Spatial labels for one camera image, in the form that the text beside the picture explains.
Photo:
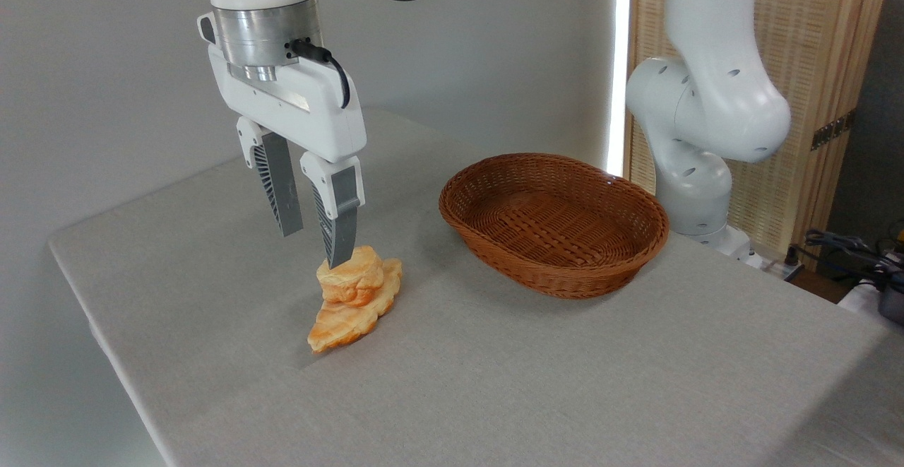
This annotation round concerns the large flat golden bread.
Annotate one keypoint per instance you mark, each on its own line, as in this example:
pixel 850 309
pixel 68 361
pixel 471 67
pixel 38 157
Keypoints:
pixel 346 326

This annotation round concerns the dark metal screen hinge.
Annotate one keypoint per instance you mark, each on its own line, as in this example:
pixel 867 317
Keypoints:
pixel 832 130

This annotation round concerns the white power strip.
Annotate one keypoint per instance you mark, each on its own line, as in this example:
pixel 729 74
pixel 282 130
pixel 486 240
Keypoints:
pixel 777 265

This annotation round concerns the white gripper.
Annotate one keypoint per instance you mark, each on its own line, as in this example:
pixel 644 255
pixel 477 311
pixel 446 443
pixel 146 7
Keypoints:
pixel 304 114

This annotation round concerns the small round croissant bread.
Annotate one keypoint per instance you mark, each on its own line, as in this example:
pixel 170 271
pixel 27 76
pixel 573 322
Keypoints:
pixel 353 280

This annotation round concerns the grey tablecloth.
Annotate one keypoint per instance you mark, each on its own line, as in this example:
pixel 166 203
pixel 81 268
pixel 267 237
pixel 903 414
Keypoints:
pixel 565 382

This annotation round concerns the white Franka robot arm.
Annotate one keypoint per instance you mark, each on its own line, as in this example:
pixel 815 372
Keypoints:
pixel 713 99

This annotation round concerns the brown oval wicker basket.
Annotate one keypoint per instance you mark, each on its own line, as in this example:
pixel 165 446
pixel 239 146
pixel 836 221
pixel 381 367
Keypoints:
pixel 558 234

